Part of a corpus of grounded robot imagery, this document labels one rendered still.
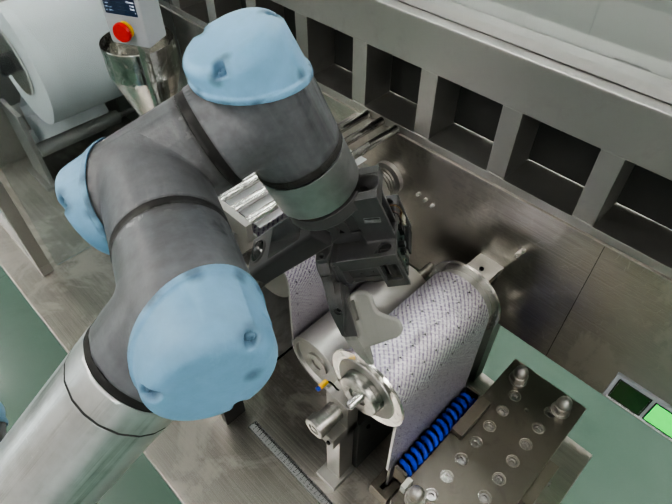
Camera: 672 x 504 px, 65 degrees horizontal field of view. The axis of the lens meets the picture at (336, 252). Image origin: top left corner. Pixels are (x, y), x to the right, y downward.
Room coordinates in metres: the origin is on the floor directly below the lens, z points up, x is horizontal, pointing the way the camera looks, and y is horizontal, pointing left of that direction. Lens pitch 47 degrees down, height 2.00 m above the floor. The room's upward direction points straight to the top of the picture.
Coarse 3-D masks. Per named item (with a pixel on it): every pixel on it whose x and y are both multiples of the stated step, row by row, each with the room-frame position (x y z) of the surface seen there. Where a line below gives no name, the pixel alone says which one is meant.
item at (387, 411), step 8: (456, 272) 0.60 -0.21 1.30; (472, 280) 0.58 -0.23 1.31; (480, 288) 0.57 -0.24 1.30; (488, 304) 0.55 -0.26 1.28; (344, 360) 0.44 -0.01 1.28; (352, 360) 0.43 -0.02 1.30; (344, 368) 0.44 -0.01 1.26; (352, 368) 0.42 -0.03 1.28; (360, 368) 0.41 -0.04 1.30; (368, 376) 0.40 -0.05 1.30; (376, 384) 0.39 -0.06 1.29; (384, 392) 0.38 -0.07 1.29; (384, 400) 0.38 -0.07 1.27; (384, 408) 0.38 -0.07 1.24; (392, 408) 0.37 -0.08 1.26; (384, 416) 0.38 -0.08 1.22
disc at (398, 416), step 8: (336, 352) 0.45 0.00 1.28; (344, 352) 0.44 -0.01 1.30; (352, 352) 0.43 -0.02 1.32; (336, 360) 0.45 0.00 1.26; (360, 360) 0.42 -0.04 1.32; (336, 368) 0.45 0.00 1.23; (368, 368) 0.41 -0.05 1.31; (376, 368) 0.40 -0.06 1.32; (376, 376) 0.39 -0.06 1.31; (384, 376) 0.39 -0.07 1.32; (384, 384) 0.38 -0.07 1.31; (392, 392) 0.37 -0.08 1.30; (392, 400) 0.37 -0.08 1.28; (400, 408) 0.36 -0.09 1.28; (376, 416) 0.39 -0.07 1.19; (392, 416) 0.37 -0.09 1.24; (400, 416) 0.36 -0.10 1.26; (392, 424) 0.37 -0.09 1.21; (400, 424) 0.36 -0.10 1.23
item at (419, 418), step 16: (464, 368) 0.51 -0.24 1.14; (448, 384) 0.47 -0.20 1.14; (464, 384) 0.53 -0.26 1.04; (432, 400) 0.44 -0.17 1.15; (448, 400) 0.49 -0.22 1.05; (416, 416) 0.41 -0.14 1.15; (432, 416) 0.45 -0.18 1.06; (400, 432) 0.38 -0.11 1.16; (416, 432) 0.42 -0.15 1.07; (400, 448) 0.39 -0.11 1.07
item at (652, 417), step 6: (654, 408) 0.40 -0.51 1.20; (660, 408) 0.40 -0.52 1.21; (648, 414) 0.40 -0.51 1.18; (654, 414) 0.40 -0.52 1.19; (660, 414) 0.39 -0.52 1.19; (666, 414) 0.39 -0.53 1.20; (648, 420) 0.40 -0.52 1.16; (654, 420) 0.39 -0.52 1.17; (660, 420) 0.39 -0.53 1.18; (666, 420) 0.38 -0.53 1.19; (660, 426) 0.38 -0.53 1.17; (666, 426) 0.38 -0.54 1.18; (666, 432) 0.37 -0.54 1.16
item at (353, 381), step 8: (344, 376) 0.41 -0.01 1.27; (352, 376) 0.41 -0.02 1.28; (360, 376) 0.41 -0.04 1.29; (344, 384) 0.41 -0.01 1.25; (352, 384) 0.40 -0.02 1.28; (360, 384) 0.39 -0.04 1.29; (368, 384) 0.39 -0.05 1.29; (344, 392) 0.41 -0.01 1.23; (352, 392) 0.40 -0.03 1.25; (368, 392) 0.38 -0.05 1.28; (376, 392) 0.39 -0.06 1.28; (368, 400) 0.38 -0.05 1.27; (376, 400) 0.38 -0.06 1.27; (360, 408) 0.39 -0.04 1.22; (368, 408) 0.38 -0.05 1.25; (376, 408) 0.37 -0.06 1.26
